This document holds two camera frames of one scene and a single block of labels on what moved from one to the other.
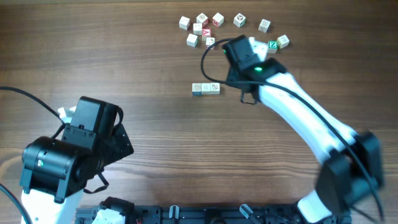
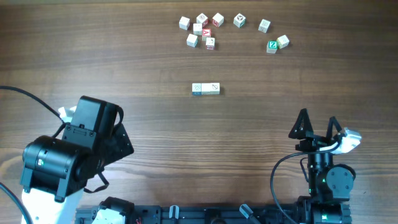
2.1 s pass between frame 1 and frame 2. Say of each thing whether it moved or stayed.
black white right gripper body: moved
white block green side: stayed
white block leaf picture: stayed
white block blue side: stayed
